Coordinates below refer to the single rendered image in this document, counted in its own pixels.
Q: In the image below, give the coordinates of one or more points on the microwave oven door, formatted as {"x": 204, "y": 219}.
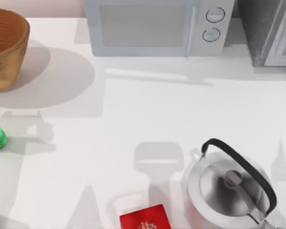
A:
{"x": 143, "y": 28}

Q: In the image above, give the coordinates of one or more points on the red box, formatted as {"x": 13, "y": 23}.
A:
{"x": 145, "y": 217}

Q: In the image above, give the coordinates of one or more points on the microwave round knob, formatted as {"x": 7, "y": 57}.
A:
{"x": 215, "y": 14}
{"x": 211, "y": 34}

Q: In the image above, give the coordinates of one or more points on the pale microwave oven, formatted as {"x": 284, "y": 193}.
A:
{"x": 212, "y": 23}

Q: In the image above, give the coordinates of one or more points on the brown woven basket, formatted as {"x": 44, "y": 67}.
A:
{"x": 7, "y": 59}

